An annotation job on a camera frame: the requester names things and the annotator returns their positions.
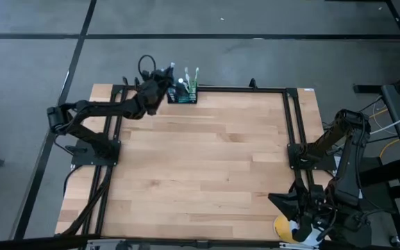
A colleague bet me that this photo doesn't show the white cable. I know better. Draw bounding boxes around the white cable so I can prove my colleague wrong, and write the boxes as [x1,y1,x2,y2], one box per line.
[369,106,400,135]

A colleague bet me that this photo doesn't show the black crossbeam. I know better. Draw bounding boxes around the black crossbeam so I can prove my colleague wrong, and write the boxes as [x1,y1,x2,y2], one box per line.
[0,234,347,250]

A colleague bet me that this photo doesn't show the black wire caddy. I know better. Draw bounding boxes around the black wire caddy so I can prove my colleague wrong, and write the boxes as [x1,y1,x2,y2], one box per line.
[167,80,199,105]

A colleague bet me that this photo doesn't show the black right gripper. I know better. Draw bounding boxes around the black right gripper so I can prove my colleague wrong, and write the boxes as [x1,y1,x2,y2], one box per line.
[268,185,340,243]

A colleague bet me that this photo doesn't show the thin yellow cable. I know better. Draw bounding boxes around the thin yellow cable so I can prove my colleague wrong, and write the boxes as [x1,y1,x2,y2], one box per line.
[373,108,400,159]

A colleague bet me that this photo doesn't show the yellow wipes canister white lid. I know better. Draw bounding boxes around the yellow wipes canister white lid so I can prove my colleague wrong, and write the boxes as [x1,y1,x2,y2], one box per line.
[273,214,326,246]

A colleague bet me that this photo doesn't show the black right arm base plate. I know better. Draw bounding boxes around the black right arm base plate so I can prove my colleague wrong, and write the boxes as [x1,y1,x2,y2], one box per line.
[286,142,337,171]

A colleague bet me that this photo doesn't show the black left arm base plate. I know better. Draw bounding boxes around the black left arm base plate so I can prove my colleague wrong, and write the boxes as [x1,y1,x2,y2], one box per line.
[70,140,122,167]

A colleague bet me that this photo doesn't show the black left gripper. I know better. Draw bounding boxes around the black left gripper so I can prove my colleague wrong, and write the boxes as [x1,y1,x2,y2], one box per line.
[135,68,175,116]

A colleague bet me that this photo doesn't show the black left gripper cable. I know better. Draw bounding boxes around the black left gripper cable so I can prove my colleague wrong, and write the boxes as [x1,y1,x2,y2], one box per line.
[137,54,158,76]

